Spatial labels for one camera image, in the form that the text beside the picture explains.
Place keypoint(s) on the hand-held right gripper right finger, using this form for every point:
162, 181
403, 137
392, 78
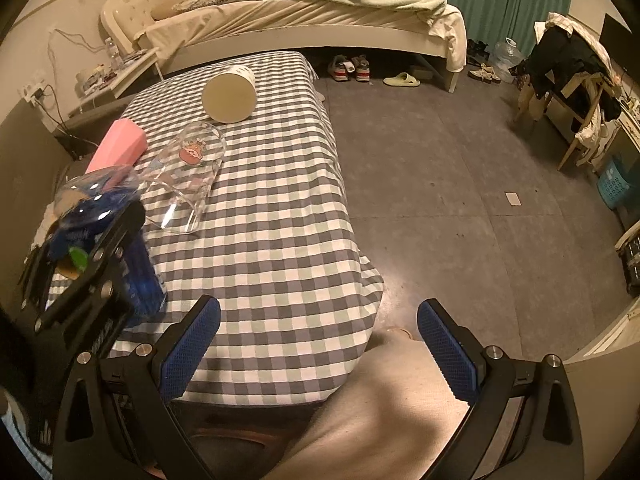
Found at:
447, 355

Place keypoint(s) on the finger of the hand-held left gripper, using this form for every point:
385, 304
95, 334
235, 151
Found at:
37, 275
112, 265

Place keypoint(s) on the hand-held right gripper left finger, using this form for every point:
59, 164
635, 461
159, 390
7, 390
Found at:
190, 347

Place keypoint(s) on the clear plastic cup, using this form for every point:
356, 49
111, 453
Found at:
85, 195

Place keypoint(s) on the pink cup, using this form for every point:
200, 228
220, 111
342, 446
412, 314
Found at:
117, 145

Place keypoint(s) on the clear glass cup cartoon print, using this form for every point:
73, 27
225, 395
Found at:
187, 170

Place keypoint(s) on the cream cup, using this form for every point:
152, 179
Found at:
227, 97

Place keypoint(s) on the grey checkered tablecloth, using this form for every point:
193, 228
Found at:
275, 235

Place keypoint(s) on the white paper scrap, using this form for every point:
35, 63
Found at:
513, 199

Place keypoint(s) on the white power strip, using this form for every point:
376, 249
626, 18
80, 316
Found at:
32, 95

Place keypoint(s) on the white nightstand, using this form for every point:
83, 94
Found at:
127, 72

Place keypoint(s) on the black crate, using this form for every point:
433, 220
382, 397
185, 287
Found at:
631, 267

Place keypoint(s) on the clear water bottle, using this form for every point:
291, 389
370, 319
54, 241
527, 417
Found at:
113, 54

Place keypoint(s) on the blue plastic basket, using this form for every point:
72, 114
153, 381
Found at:
617, 182

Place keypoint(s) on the wooden chair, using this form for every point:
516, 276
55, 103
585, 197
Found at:
575, 130

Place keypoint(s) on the yellow slipper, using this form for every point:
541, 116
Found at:
401, 80

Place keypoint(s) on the beige shoes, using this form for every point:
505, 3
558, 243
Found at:
484, 74

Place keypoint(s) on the cream bed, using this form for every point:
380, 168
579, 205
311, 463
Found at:
300, 32

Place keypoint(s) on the grey sneaker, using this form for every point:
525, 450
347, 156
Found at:
339, 69
361, 69

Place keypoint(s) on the clear water jug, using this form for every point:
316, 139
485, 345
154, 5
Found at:
509, 57

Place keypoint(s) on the black jacket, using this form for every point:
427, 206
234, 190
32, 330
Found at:
565, 60

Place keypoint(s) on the green curtain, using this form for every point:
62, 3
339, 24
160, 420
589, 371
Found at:
475, 0

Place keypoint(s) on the black monitor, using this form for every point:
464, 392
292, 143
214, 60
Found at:
617, 40

